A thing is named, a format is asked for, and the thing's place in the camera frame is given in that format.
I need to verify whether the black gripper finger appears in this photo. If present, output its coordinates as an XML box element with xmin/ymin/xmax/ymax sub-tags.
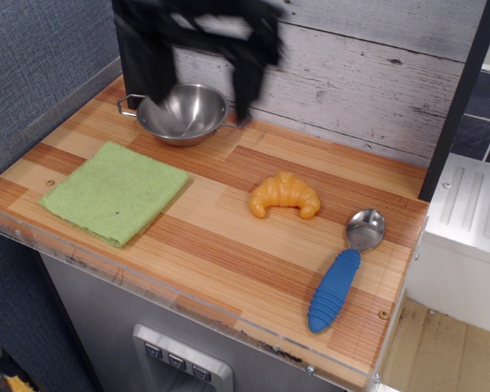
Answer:
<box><xmin>118</xmin><ymin>16</ymin><xmax>177</xmax><ymax>104</ymax></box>
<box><xmin>231</xmin><ymin>40</ymin><xmax>281</xmax><ymax>121</ymax></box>

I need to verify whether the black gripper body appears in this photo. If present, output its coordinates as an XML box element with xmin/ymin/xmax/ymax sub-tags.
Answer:
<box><xmin>113</xmin><ymin>1</ymin><xmax>283</xmax><ymax>56</ymax></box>

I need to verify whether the blue handled metal spoon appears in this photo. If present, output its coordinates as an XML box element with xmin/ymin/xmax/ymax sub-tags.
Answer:
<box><xmin>307</xmin><ymin>209</ymin><xmax>385</xmax><ymax>333</ymax></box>

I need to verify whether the green cloth napkin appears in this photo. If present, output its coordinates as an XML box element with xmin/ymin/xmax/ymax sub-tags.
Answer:
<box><xmin>39</xmin><ymin>141</ymin><xmax>189</xmax><ymax>247</ymax></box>

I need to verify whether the orange toy croissant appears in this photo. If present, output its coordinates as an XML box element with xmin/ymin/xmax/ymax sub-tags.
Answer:
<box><xmin>249</xmin><ymin>171</ymin><xmax>321</xmax><ymax>219</ymax></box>

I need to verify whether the white ridged drainboard unit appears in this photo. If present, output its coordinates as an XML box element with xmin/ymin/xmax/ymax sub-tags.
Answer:
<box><xmin>406</xmin><ymin>154</ymin><xmax>490</xmax><ymax>331</ymax></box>

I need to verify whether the silver dispenser button panel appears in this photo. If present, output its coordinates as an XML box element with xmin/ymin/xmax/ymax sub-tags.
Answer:
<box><xmin>132</xmin><ymin>323</ymin><xmax>234</xmax><ymax>391</ymax></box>

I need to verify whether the yellow object at corner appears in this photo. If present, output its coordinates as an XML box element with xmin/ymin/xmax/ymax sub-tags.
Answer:
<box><xmin>4</xmin><ymin>376</ymin><xmax>35</xmax><ymax>392</ymax></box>

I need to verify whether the black left vertical post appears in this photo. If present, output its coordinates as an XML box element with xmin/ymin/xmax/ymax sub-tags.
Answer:
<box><xmin>112</xmin><ymin>1</ymin><xmax>161</xmax><ymax>100</ymax></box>

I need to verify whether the black vertical post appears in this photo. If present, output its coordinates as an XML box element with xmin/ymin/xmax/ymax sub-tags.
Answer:
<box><xmin>112</xmin><ymin>1</ymin><xmax>161</xmax><ymax>100</ymax></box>
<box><xmin>418</xmin><ymin>0</ymin><xmax>490</xmax><ymax>202</ymax></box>

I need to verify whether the stainless steel bowl with handles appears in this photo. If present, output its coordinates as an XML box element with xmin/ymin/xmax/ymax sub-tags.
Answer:
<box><xmin>117</xmin><ymin>83</ymin><xmax>252</xmax><ymax>147</ymax></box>

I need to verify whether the black right vertical post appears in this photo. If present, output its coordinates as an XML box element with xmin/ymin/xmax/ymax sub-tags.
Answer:
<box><xmin>418</xmin><ymin>0</ymin><xmax>490</xmax><ymax>202</ymax></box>

